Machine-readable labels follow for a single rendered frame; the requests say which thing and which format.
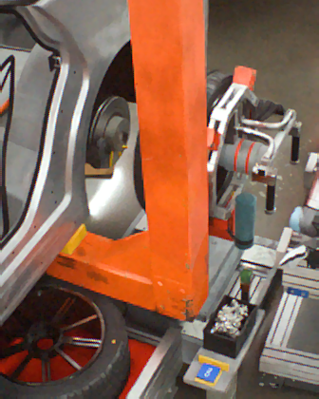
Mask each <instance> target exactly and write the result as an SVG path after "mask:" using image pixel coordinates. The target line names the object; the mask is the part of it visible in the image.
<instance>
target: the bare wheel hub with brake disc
mask: <svg viewBox="0 0 319 399"><path fill-rule="evenodd" d="M123 128H126V129H127V131H128V137H127V140H126V142H124V143H122V142H119V139H120V133H121V131H122V129H123ZM129 134H130V112H129V107H128V104H127V101H126V100H125V99H124V98H122V97H118V96H111V97H109V98H107V99H106V101H105V102H104V103H103V104H102V106H101V107H99V109H98V111H97V113H96V115H95V118H94V121H93V124H92V127H91V131H90V140H89V144H88V145H93V146H95V142H96V141H97V140H98V139H99V138H102V139H106V140H107V147H106V149H105V150H104V152H106V153H108V157H109V160H108V164H106V165H105V166H101V167H99V166H96V165H95V166H96V167H98V168H101V169H109V168H111V167H112V166H114V165H115V164H116V161H117V160H118V159H119V158H120V157H119V154H118V153H119V152H122V153H123V151H124V148H123V147H122V146H123V145H127V142H128V139H129ZM111 151H113V159H112V166H110V155H111Z"/></svg>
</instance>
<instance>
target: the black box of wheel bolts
mask: <svg viewBox="0 0 319 399"><path fill-rule="evenodd" d="M256 312H257V305H255V304H253V303H250V302H248V301H245V300H242V299H239V298H236V297H232V296H230V295H227V294H225V295H224V296H223V298H222V300H221V302H220V303H219V305H218V307H217V308H216V309H215V311H214V312H213V314H212V316H211V318H210V319H209V321H208V323H207V324H206V326H205V328H204V329H203V330H202V335H203V349H205V350H207V351H210V352H214V353H217V354H219V353H220V354H223V355H225V356H228V357H230V358H233V359H234V360H236V358H237V356H238V354H239V352H240V351H241V348H242V346H243V345H244V343H246V341H247V339H248V337H249V335H250V333H251V332H252V329H253V326H254V324H255V320H256Z"/></svg>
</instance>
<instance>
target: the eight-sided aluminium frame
mask: <svg viewBox="0 0 319 399"><path fill-rule="evenodd" d="M223 97H224V98H222V99H221V101H220V102H219V103H218V105H217V106H216V107H215V108H214V111H213V113H212V115H211V121H210V124H209V127H210V128H213V129H216V125H217V124H220V128H219V133H221V134H222V137H221V140H220V144H219V148H218V151H217V152H216V151H213V153H212V157H211V160H208V158H209V154H210V150H207V166H208V217H211V218H214V219H222V220H227V219H228V218H229V217H230V213H232V212H233V210H234V209H235V197H236V196H237V195H238V194H240V193H244V190H245V187H246V184H247V179H248V176H246V174H242V178H240V177H239V174H240V173H238V172H234V176H233V179H232V181H231V184H229V185H228V187H227V190H226V191H225V193H224V195H223V196H222V198H221V199H220V201H219V204H218V205H217V206H216V171H217V165H218V160H219V156H220V153H221V149H222V144H223V142H224V138H225V134H226V130H227V126H228V123H229V121H230V119H231V118H232V116H233V115H234V112H235V110H236V109H237V107H238V106H239V104H240V103H243V116H245V119H247V120H249V119H250V109H251V110H252V119H254V116H255V112H256V109H257V104H258V102H259V101H258V97H256V96H255V95H254V94H253V92H252V91H251V90H249V88H248V87H246V86H245V85H241V84H235V83H233V84H232V85H231V87H230V89H229V90H228V91H227V93H226V95H225V96H223ZM229 101H231V103H230V104H229V106H228V107H227V108H226V106H227V104H228V103H229ZM242 139H246V140H250V141H256V142H258V138H254V137H251V136H247V135H244V134H243V136H242ZM233 192H235V194H234V195H233V197H232V199H231V201H229V203H228V205H227V207H226V208H224V206H225V205H226V203H227V201H228V199H229V198H230V197H231V196H232V194H233Z"/></svg>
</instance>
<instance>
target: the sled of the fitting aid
mask: <svg viewBox="0 0 319 399"><path fill-rule="evenodd" d="M244 252H245V250H241V249H239V248H236V247H234V248H233V250H232V252H231V254H230V256H229V258H228V259H227V261H226V263H225V265H224V268H222V270H221V271H220V273H219V275H218V277H217V279H216V281H215V283H214V285H213V287H212V290H210V292H209V293H208V297H207V299H206V301H205V302H204V304H203V306H202V308H201V310H200V312H199V313H198V314H197V316H196V318H195V320H198V321H202V322H205V323H206V322H207V320H208V318H209V316H210V314H211V312H212V310H213V308H214V306H216V304H217V302H218V300H219V299H220V297H221V295H222V292H223V290H224V288H225V287H226V285H227V283H229V281H230V279H231V277H232V275H233V273H234V271H235V268H236V266H237V264H238V262H239V260H240V259H241V258H242V257H243V255H244Z"/></svg>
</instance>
